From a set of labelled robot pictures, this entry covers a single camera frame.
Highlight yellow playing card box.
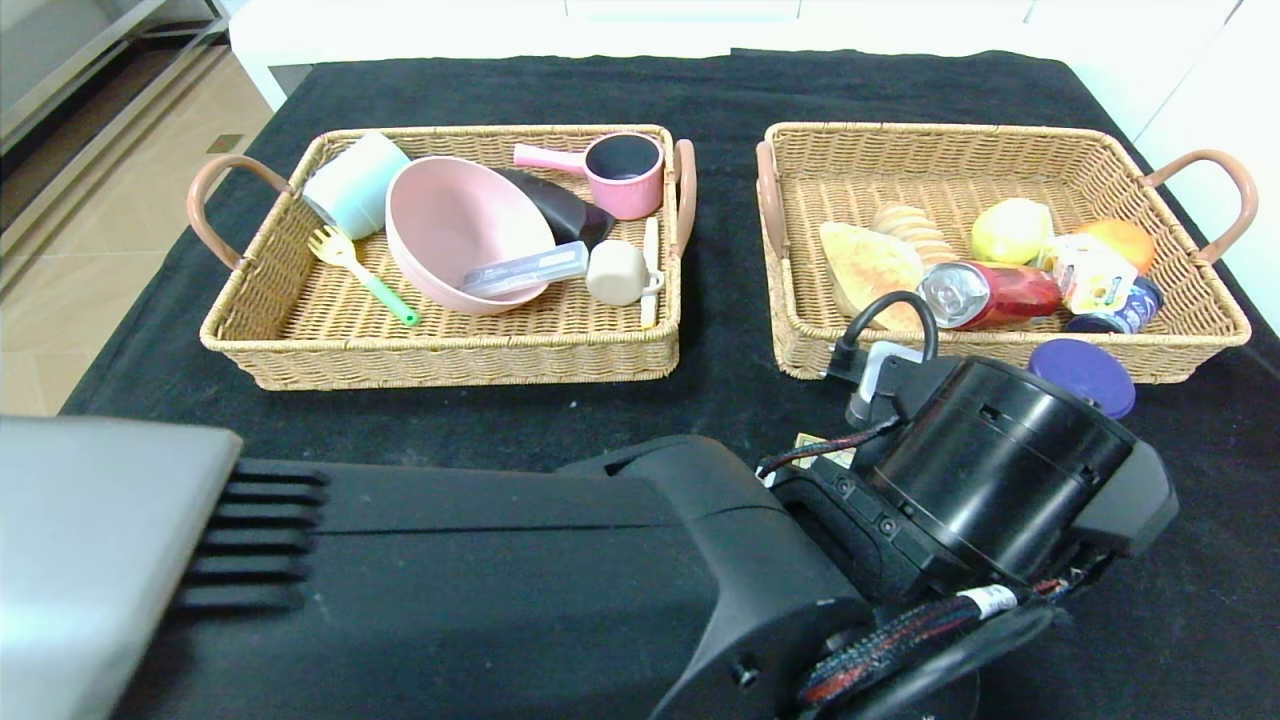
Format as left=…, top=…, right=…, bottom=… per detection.
left=795, top=432, right=859, bottom=473

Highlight pink plastic bowl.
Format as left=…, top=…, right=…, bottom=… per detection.
left=385, top=155, right=558, bottom=317

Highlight red soda can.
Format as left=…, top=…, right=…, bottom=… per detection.
left=915, top=260, right=1063, bottom=332

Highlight blue capped yogurt bottle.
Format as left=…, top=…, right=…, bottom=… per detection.
left=1028, top=338, right=1137, bottom=421

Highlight white fruit drink carton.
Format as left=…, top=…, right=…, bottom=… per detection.
left=1045, top=233, right=1141, bottom=316

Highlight small beige cup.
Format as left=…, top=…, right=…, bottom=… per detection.
left=585, top=240, right=665, bottom=307

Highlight white plastic stick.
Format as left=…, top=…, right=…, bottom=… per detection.
left=641, top=216, right=661, bottom=329

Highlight pink toy saucepan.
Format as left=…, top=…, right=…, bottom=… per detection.
left=512, top=132, right=667, bottom=221

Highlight black oblong glasses case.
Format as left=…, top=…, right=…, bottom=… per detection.
left=500, top=168, right=617, bottom=249

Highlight flat toasted bread slice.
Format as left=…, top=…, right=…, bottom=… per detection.
left=818, top=223, right=926, bottom=333

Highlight striped bread roll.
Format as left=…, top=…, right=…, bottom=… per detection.
left=870, top=203, right=958, bottom=269

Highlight yellow green toy fork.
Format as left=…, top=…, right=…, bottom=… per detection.
left=308, top=226, right=422, bottom=327

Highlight light blue plastic cup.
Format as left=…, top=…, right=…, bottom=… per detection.
left=302, top=130, right=411, bottom=239

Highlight yellow lemon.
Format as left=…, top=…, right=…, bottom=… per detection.
left=970, top=198, right=1057, bottom=266

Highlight small dark blue can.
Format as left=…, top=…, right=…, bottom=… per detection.
left=1065, top=278, right=1165, bottom=335

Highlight orange fruit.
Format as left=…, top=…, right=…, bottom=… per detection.
left=1075, top=218, right=1157, bottom=276

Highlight grey metal shelf unit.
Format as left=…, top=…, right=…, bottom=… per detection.
left=0, top=0, right=233, bottom=151

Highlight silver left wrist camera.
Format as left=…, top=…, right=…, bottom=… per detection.
left=848, top=340, right=926, bottom=426

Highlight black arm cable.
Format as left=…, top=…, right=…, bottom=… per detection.
left=760, top=290, right=1101, bottom=720

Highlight woven wicker basket brown handles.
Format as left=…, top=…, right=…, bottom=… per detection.
left=185, top=123, right=698, bottom=391
left=755, top=121, right=1259, bottom=383

